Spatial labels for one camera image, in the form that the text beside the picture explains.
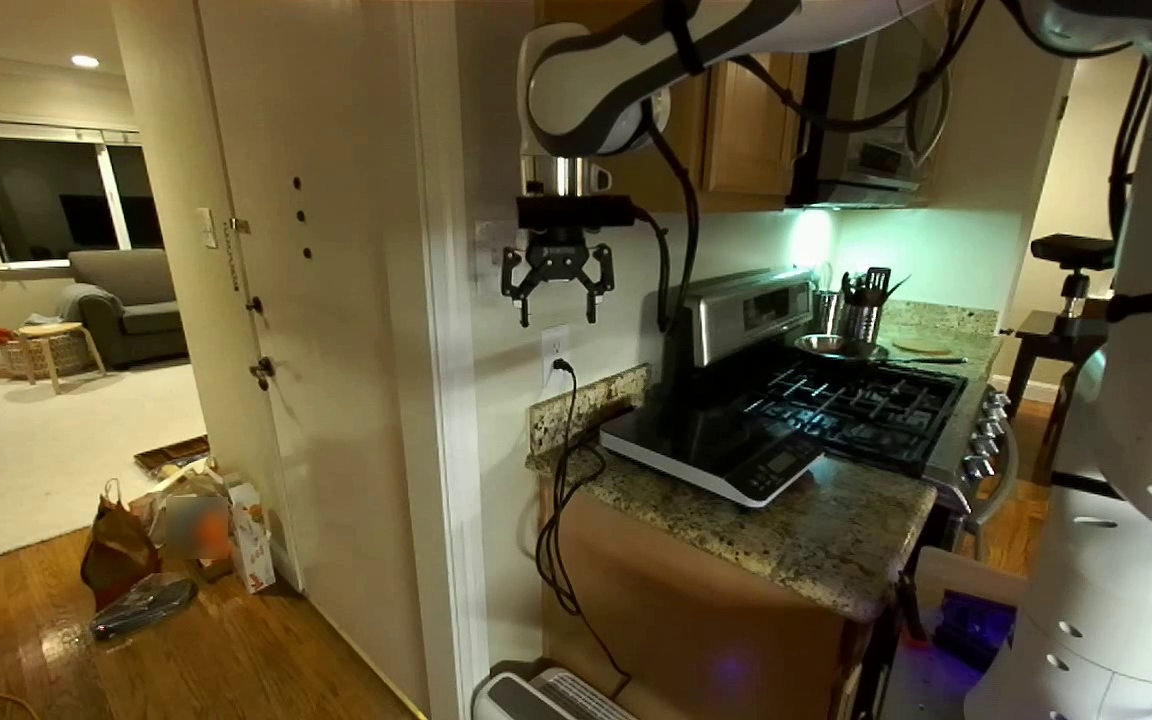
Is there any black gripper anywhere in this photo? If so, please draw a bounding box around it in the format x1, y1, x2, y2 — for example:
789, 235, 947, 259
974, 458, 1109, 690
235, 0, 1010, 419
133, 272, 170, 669
499, 223, 618, 331

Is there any black induction cooktop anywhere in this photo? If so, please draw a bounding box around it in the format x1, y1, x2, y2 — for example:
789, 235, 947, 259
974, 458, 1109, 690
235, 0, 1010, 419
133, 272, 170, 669
595, 396, 833, 516

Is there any white door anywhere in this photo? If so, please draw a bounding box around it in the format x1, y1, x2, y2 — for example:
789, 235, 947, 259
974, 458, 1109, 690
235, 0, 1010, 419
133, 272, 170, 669
191, 0, 430, 715

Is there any steel utensil holder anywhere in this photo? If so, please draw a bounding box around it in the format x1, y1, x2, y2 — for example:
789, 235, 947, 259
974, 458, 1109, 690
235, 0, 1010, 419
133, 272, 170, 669
828, 266, 913, 362

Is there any granite counter base cabinet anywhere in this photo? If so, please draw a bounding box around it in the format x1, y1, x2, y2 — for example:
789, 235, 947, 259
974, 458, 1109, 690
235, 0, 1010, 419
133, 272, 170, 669
529, 363, 940, 720

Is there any white bag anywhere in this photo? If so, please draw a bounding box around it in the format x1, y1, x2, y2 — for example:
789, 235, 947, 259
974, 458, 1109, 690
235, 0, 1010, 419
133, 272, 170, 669
221, 476, 281, 596

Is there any white floor appliance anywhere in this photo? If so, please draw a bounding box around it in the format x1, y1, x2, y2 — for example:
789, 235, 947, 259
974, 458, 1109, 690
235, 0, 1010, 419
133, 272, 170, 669
472, 661, 635, 720

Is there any orange item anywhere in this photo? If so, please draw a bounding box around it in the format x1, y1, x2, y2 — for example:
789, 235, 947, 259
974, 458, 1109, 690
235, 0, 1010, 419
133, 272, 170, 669
189, 508, 235, 569

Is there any grey sofa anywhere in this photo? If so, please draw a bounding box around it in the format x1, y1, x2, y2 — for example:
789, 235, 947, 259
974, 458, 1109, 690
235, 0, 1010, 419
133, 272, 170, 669
54, 243, 191, 372

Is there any small light wooden table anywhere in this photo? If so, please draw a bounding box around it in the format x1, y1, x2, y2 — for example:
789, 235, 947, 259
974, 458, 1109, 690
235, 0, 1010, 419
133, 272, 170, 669
12, 318, 110, 396

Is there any dark window with blinds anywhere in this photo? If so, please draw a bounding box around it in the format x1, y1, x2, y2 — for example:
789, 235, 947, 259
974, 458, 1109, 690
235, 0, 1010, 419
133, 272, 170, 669
0, 118, 169, 276

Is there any brown paper bag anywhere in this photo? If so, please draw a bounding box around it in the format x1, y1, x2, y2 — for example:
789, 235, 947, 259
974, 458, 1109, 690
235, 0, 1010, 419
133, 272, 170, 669
76, 488, 163, 617

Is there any dark bag on floor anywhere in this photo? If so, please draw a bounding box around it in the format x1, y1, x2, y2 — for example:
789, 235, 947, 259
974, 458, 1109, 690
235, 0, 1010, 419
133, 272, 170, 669
90, 575, 200, 650

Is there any purple box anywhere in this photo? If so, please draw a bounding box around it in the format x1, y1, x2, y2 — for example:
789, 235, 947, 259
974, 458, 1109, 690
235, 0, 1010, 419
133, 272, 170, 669
929, 585, 1023, 677

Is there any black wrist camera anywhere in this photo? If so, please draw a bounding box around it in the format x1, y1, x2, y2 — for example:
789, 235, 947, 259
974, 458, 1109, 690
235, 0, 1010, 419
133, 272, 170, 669
510, 191, 647, 233

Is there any black cooktop power cable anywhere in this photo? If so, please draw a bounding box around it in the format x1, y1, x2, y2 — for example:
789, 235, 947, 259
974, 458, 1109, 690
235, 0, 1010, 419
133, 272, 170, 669
529, 356, 640, 697

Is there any wooden wall cabinet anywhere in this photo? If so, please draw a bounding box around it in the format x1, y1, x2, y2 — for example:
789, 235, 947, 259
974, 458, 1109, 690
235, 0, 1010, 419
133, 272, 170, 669
530, 0, 810, 216

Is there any white wall switch by door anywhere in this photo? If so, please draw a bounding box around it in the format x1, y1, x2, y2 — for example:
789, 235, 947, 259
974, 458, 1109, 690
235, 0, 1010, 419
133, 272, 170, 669
191, 204, 224, 258

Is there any black camera on tripod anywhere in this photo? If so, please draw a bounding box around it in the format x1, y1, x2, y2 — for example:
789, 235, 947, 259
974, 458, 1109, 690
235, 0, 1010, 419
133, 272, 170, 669
1026, 233, 1120, 319

